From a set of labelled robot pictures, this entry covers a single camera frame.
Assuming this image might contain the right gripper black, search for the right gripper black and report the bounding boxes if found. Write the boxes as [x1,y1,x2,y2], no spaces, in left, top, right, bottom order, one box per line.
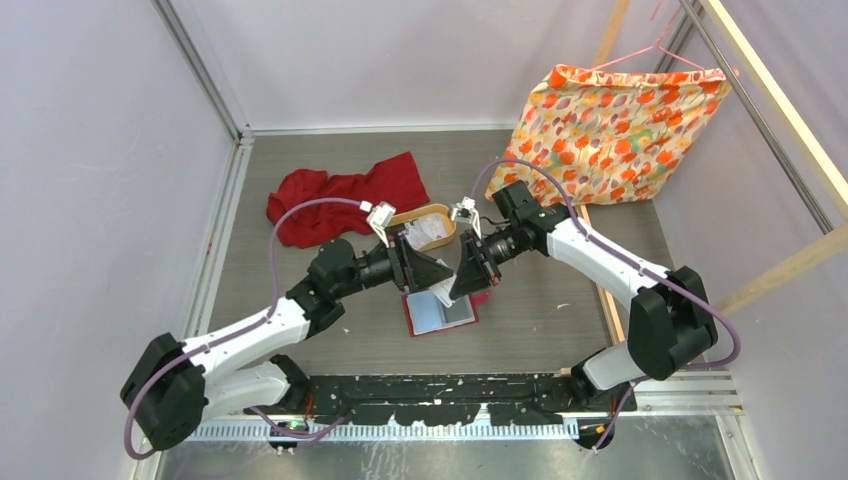
[450,221,525,299]

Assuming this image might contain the floral fabric bag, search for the floral fabric bag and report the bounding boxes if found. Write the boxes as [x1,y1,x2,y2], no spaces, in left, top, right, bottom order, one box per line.
[485,65,732,206]

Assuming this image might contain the red cloth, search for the red cloth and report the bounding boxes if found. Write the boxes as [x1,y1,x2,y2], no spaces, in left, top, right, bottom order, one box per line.
[265,152,430,249]

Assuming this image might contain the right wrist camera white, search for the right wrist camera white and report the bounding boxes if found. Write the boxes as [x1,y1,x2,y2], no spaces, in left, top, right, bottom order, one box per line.
[449,196,483,238]

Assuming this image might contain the pink clothes hanger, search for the pink clothes hanger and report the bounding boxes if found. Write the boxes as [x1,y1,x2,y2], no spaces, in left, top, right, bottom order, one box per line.
[591,1,739,76]

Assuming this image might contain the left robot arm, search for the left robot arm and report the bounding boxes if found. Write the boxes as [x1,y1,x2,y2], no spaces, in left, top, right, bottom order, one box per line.
[119,237,454,460]

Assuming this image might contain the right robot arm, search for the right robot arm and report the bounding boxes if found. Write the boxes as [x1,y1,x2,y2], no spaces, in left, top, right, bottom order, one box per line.
[449,181,718,411]

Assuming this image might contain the yellow oval tray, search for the yellow oval tray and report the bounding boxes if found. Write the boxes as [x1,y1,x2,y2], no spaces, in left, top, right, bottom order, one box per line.
[387,203,456,252]

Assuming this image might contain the white VIP card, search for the white VIP card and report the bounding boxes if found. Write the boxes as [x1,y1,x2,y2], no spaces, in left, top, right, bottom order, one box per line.
[405,213,448,250]

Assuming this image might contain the red card holder wallet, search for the red card holder wallet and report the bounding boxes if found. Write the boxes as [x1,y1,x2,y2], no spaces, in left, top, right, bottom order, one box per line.
[402,291,491,337]

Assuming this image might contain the aluminium frame rail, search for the aluminium frame rail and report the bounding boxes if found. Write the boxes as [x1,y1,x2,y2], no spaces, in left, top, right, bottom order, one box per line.
[139,0,848,480]

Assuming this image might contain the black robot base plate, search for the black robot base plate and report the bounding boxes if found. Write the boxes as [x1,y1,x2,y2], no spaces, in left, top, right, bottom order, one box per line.
[259,373,628,427]

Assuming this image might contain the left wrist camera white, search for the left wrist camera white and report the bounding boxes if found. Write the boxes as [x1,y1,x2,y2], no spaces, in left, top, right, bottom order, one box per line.
[359,201,396,247]

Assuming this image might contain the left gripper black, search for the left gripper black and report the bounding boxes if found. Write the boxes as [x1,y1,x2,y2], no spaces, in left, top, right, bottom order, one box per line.
[333,229,452,299]

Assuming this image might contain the wooden frame rack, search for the wooden frame rack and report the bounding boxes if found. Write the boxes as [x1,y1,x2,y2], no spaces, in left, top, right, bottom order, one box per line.
[559,0,848,376]

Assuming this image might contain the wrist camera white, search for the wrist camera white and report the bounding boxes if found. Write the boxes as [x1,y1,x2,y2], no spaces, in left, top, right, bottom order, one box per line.
[449,196,483,238]
[359,201,396,247]

